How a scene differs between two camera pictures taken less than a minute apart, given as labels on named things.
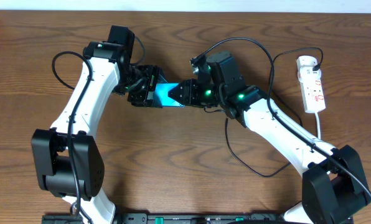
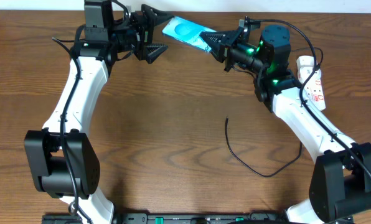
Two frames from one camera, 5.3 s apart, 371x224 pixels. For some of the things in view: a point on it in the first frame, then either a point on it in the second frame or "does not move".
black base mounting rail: (177, 218) does not move
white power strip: (305, 65) does not move
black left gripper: (150, 90) → (140, 34)
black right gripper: (189, 93) → (227, 43)
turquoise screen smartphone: (161, 94) → (187, 32)
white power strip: (312, 88) does not move
